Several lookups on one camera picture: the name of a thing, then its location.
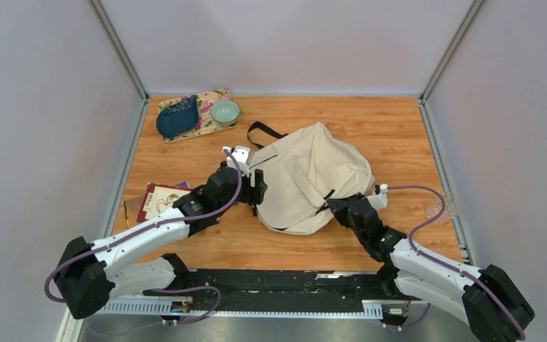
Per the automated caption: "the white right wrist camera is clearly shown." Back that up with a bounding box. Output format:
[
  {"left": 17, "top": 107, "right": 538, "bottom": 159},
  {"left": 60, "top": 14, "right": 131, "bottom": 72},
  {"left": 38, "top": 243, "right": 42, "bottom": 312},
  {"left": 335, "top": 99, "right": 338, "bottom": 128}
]
[{"left": 366, "top": 184, "right": 388, "bottom": 210}]

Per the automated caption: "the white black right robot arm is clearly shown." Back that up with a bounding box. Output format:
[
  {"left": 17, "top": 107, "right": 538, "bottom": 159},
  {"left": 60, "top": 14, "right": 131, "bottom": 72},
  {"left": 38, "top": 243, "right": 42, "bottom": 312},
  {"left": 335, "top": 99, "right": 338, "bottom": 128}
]
[{"left": 325, "top": 193, "right": 535, "bottom": 341}]

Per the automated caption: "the light green ceramic bowl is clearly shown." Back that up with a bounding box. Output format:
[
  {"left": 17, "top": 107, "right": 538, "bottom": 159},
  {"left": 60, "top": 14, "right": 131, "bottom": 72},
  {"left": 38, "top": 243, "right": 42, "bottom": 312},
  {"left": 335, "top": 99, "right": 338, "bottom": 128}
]
[{"left": 210, "top": 100, "right": 241, "bottom": 125}]

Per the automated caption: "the dark blue leaf-shaped dish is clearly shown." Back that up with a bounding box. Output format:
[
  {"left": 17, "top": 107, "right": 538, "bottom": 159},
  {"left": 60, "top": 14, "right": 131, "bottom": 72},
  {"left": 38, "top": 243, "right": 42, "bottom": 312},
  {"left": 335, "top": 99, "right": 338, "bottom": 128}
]
[{"left": 156, "top": 95, "right": 199, "bottom": 140}]

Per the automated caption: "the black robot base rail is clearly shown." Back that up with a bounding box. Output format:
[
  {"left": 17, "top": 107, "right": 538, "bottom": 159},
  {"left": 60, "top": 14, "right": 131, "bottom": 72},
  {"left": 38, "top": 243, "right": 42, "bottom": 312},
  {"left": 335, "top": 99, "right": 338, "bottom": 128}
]
[{"left": 173, "top": 269, "right": 412, "bottom": 314}]

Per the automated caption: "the cream canvas backpack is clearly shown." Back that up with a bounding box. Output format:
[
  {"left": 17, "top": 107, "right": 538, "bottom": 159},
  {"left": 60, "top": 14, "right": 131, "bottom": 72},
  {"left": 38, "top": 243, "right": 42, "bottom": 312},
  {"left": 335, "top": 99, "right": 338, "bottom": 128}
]
[{"left": 249, "top": 121, "right": 375, "bottom": 235}]

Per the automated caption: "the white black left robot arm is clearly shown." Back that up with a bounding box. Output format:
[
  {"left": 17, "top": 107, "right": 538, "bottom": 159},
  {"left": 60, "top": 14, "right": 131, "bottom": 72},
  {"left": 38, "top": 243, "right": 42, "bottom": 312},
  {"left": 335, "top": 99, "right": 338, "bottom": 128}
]
[{"left": 44, "top": 165, "right": 267, "bottom": 319}]

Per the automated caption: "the red white cover book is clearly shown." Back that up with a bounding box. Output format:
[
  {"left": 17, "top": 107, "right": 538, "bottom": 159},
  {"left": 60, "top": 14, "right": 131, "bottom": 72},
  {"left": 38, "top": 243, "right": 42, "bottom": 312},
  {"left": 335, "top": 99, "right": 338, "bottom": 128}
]
[{"left": 137, "top": 183, "right": 191, "bottom": 223}]

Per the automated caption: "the clear glass cup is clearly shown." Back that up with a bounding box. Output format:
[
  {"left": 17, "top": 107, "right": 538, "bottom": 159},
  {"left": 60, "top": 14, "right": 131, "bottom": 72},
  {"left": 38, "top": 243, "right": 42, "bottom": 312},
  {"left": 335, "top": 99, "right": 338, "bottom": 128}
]
[{"left": 426, "top": 191, "right": 462, "bottom": 224}]

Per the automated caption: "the floral pattern tray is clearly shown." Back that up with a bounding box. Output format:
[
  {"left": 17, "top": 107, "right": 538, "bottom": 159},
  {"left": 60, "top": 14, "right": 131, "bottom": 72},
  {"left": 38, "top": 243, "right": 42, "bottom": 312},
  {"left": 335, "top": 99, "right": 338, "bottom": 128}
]
[{"left": 157, "top": 88, "right": 236, "bottom": 143}]

